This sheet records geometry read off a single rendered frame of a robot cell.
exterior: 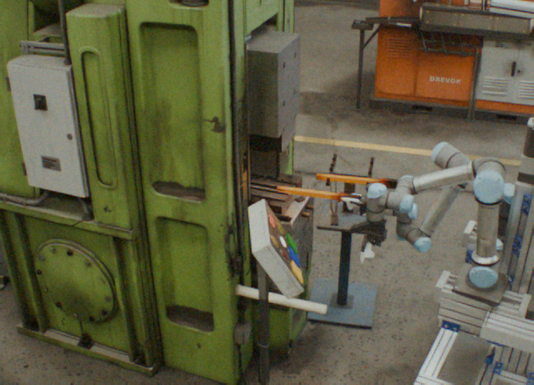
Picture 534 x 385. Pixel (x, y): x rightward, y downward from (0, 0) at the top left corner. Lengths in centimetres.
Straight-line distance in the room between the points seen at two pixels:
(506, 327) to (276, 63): 152
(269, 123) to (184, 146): 39
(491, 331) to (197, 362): 155
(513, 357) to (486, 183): 117
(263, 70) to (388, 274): 201
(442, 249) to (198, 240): 210
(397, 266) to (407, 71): 268
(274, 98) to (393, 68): 385
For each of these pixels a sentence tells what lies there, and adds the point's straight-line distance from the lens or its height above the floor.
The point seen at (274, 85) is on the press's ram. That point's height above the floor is 162.
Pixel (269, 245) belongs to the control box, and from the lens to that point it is 260.
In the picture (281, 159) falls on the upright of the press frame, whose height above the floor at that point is 102.
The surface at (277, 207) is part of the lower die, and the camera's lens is 325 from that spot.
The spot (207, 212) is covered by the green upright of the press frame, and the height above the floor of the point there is 108.
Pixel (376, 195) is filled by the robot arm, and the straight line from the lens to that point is 280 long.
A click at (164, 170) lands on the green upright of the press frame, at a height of 122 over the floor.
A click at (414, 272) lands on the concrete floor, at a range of 452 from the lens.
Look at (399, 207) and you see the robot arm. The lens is 280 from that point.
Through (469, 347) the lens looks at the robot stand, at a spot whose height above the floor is 21.
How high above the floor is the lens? 268
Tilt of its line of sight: 30 degrees down
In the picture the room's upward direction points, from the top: 1 degrees counter-clockwise
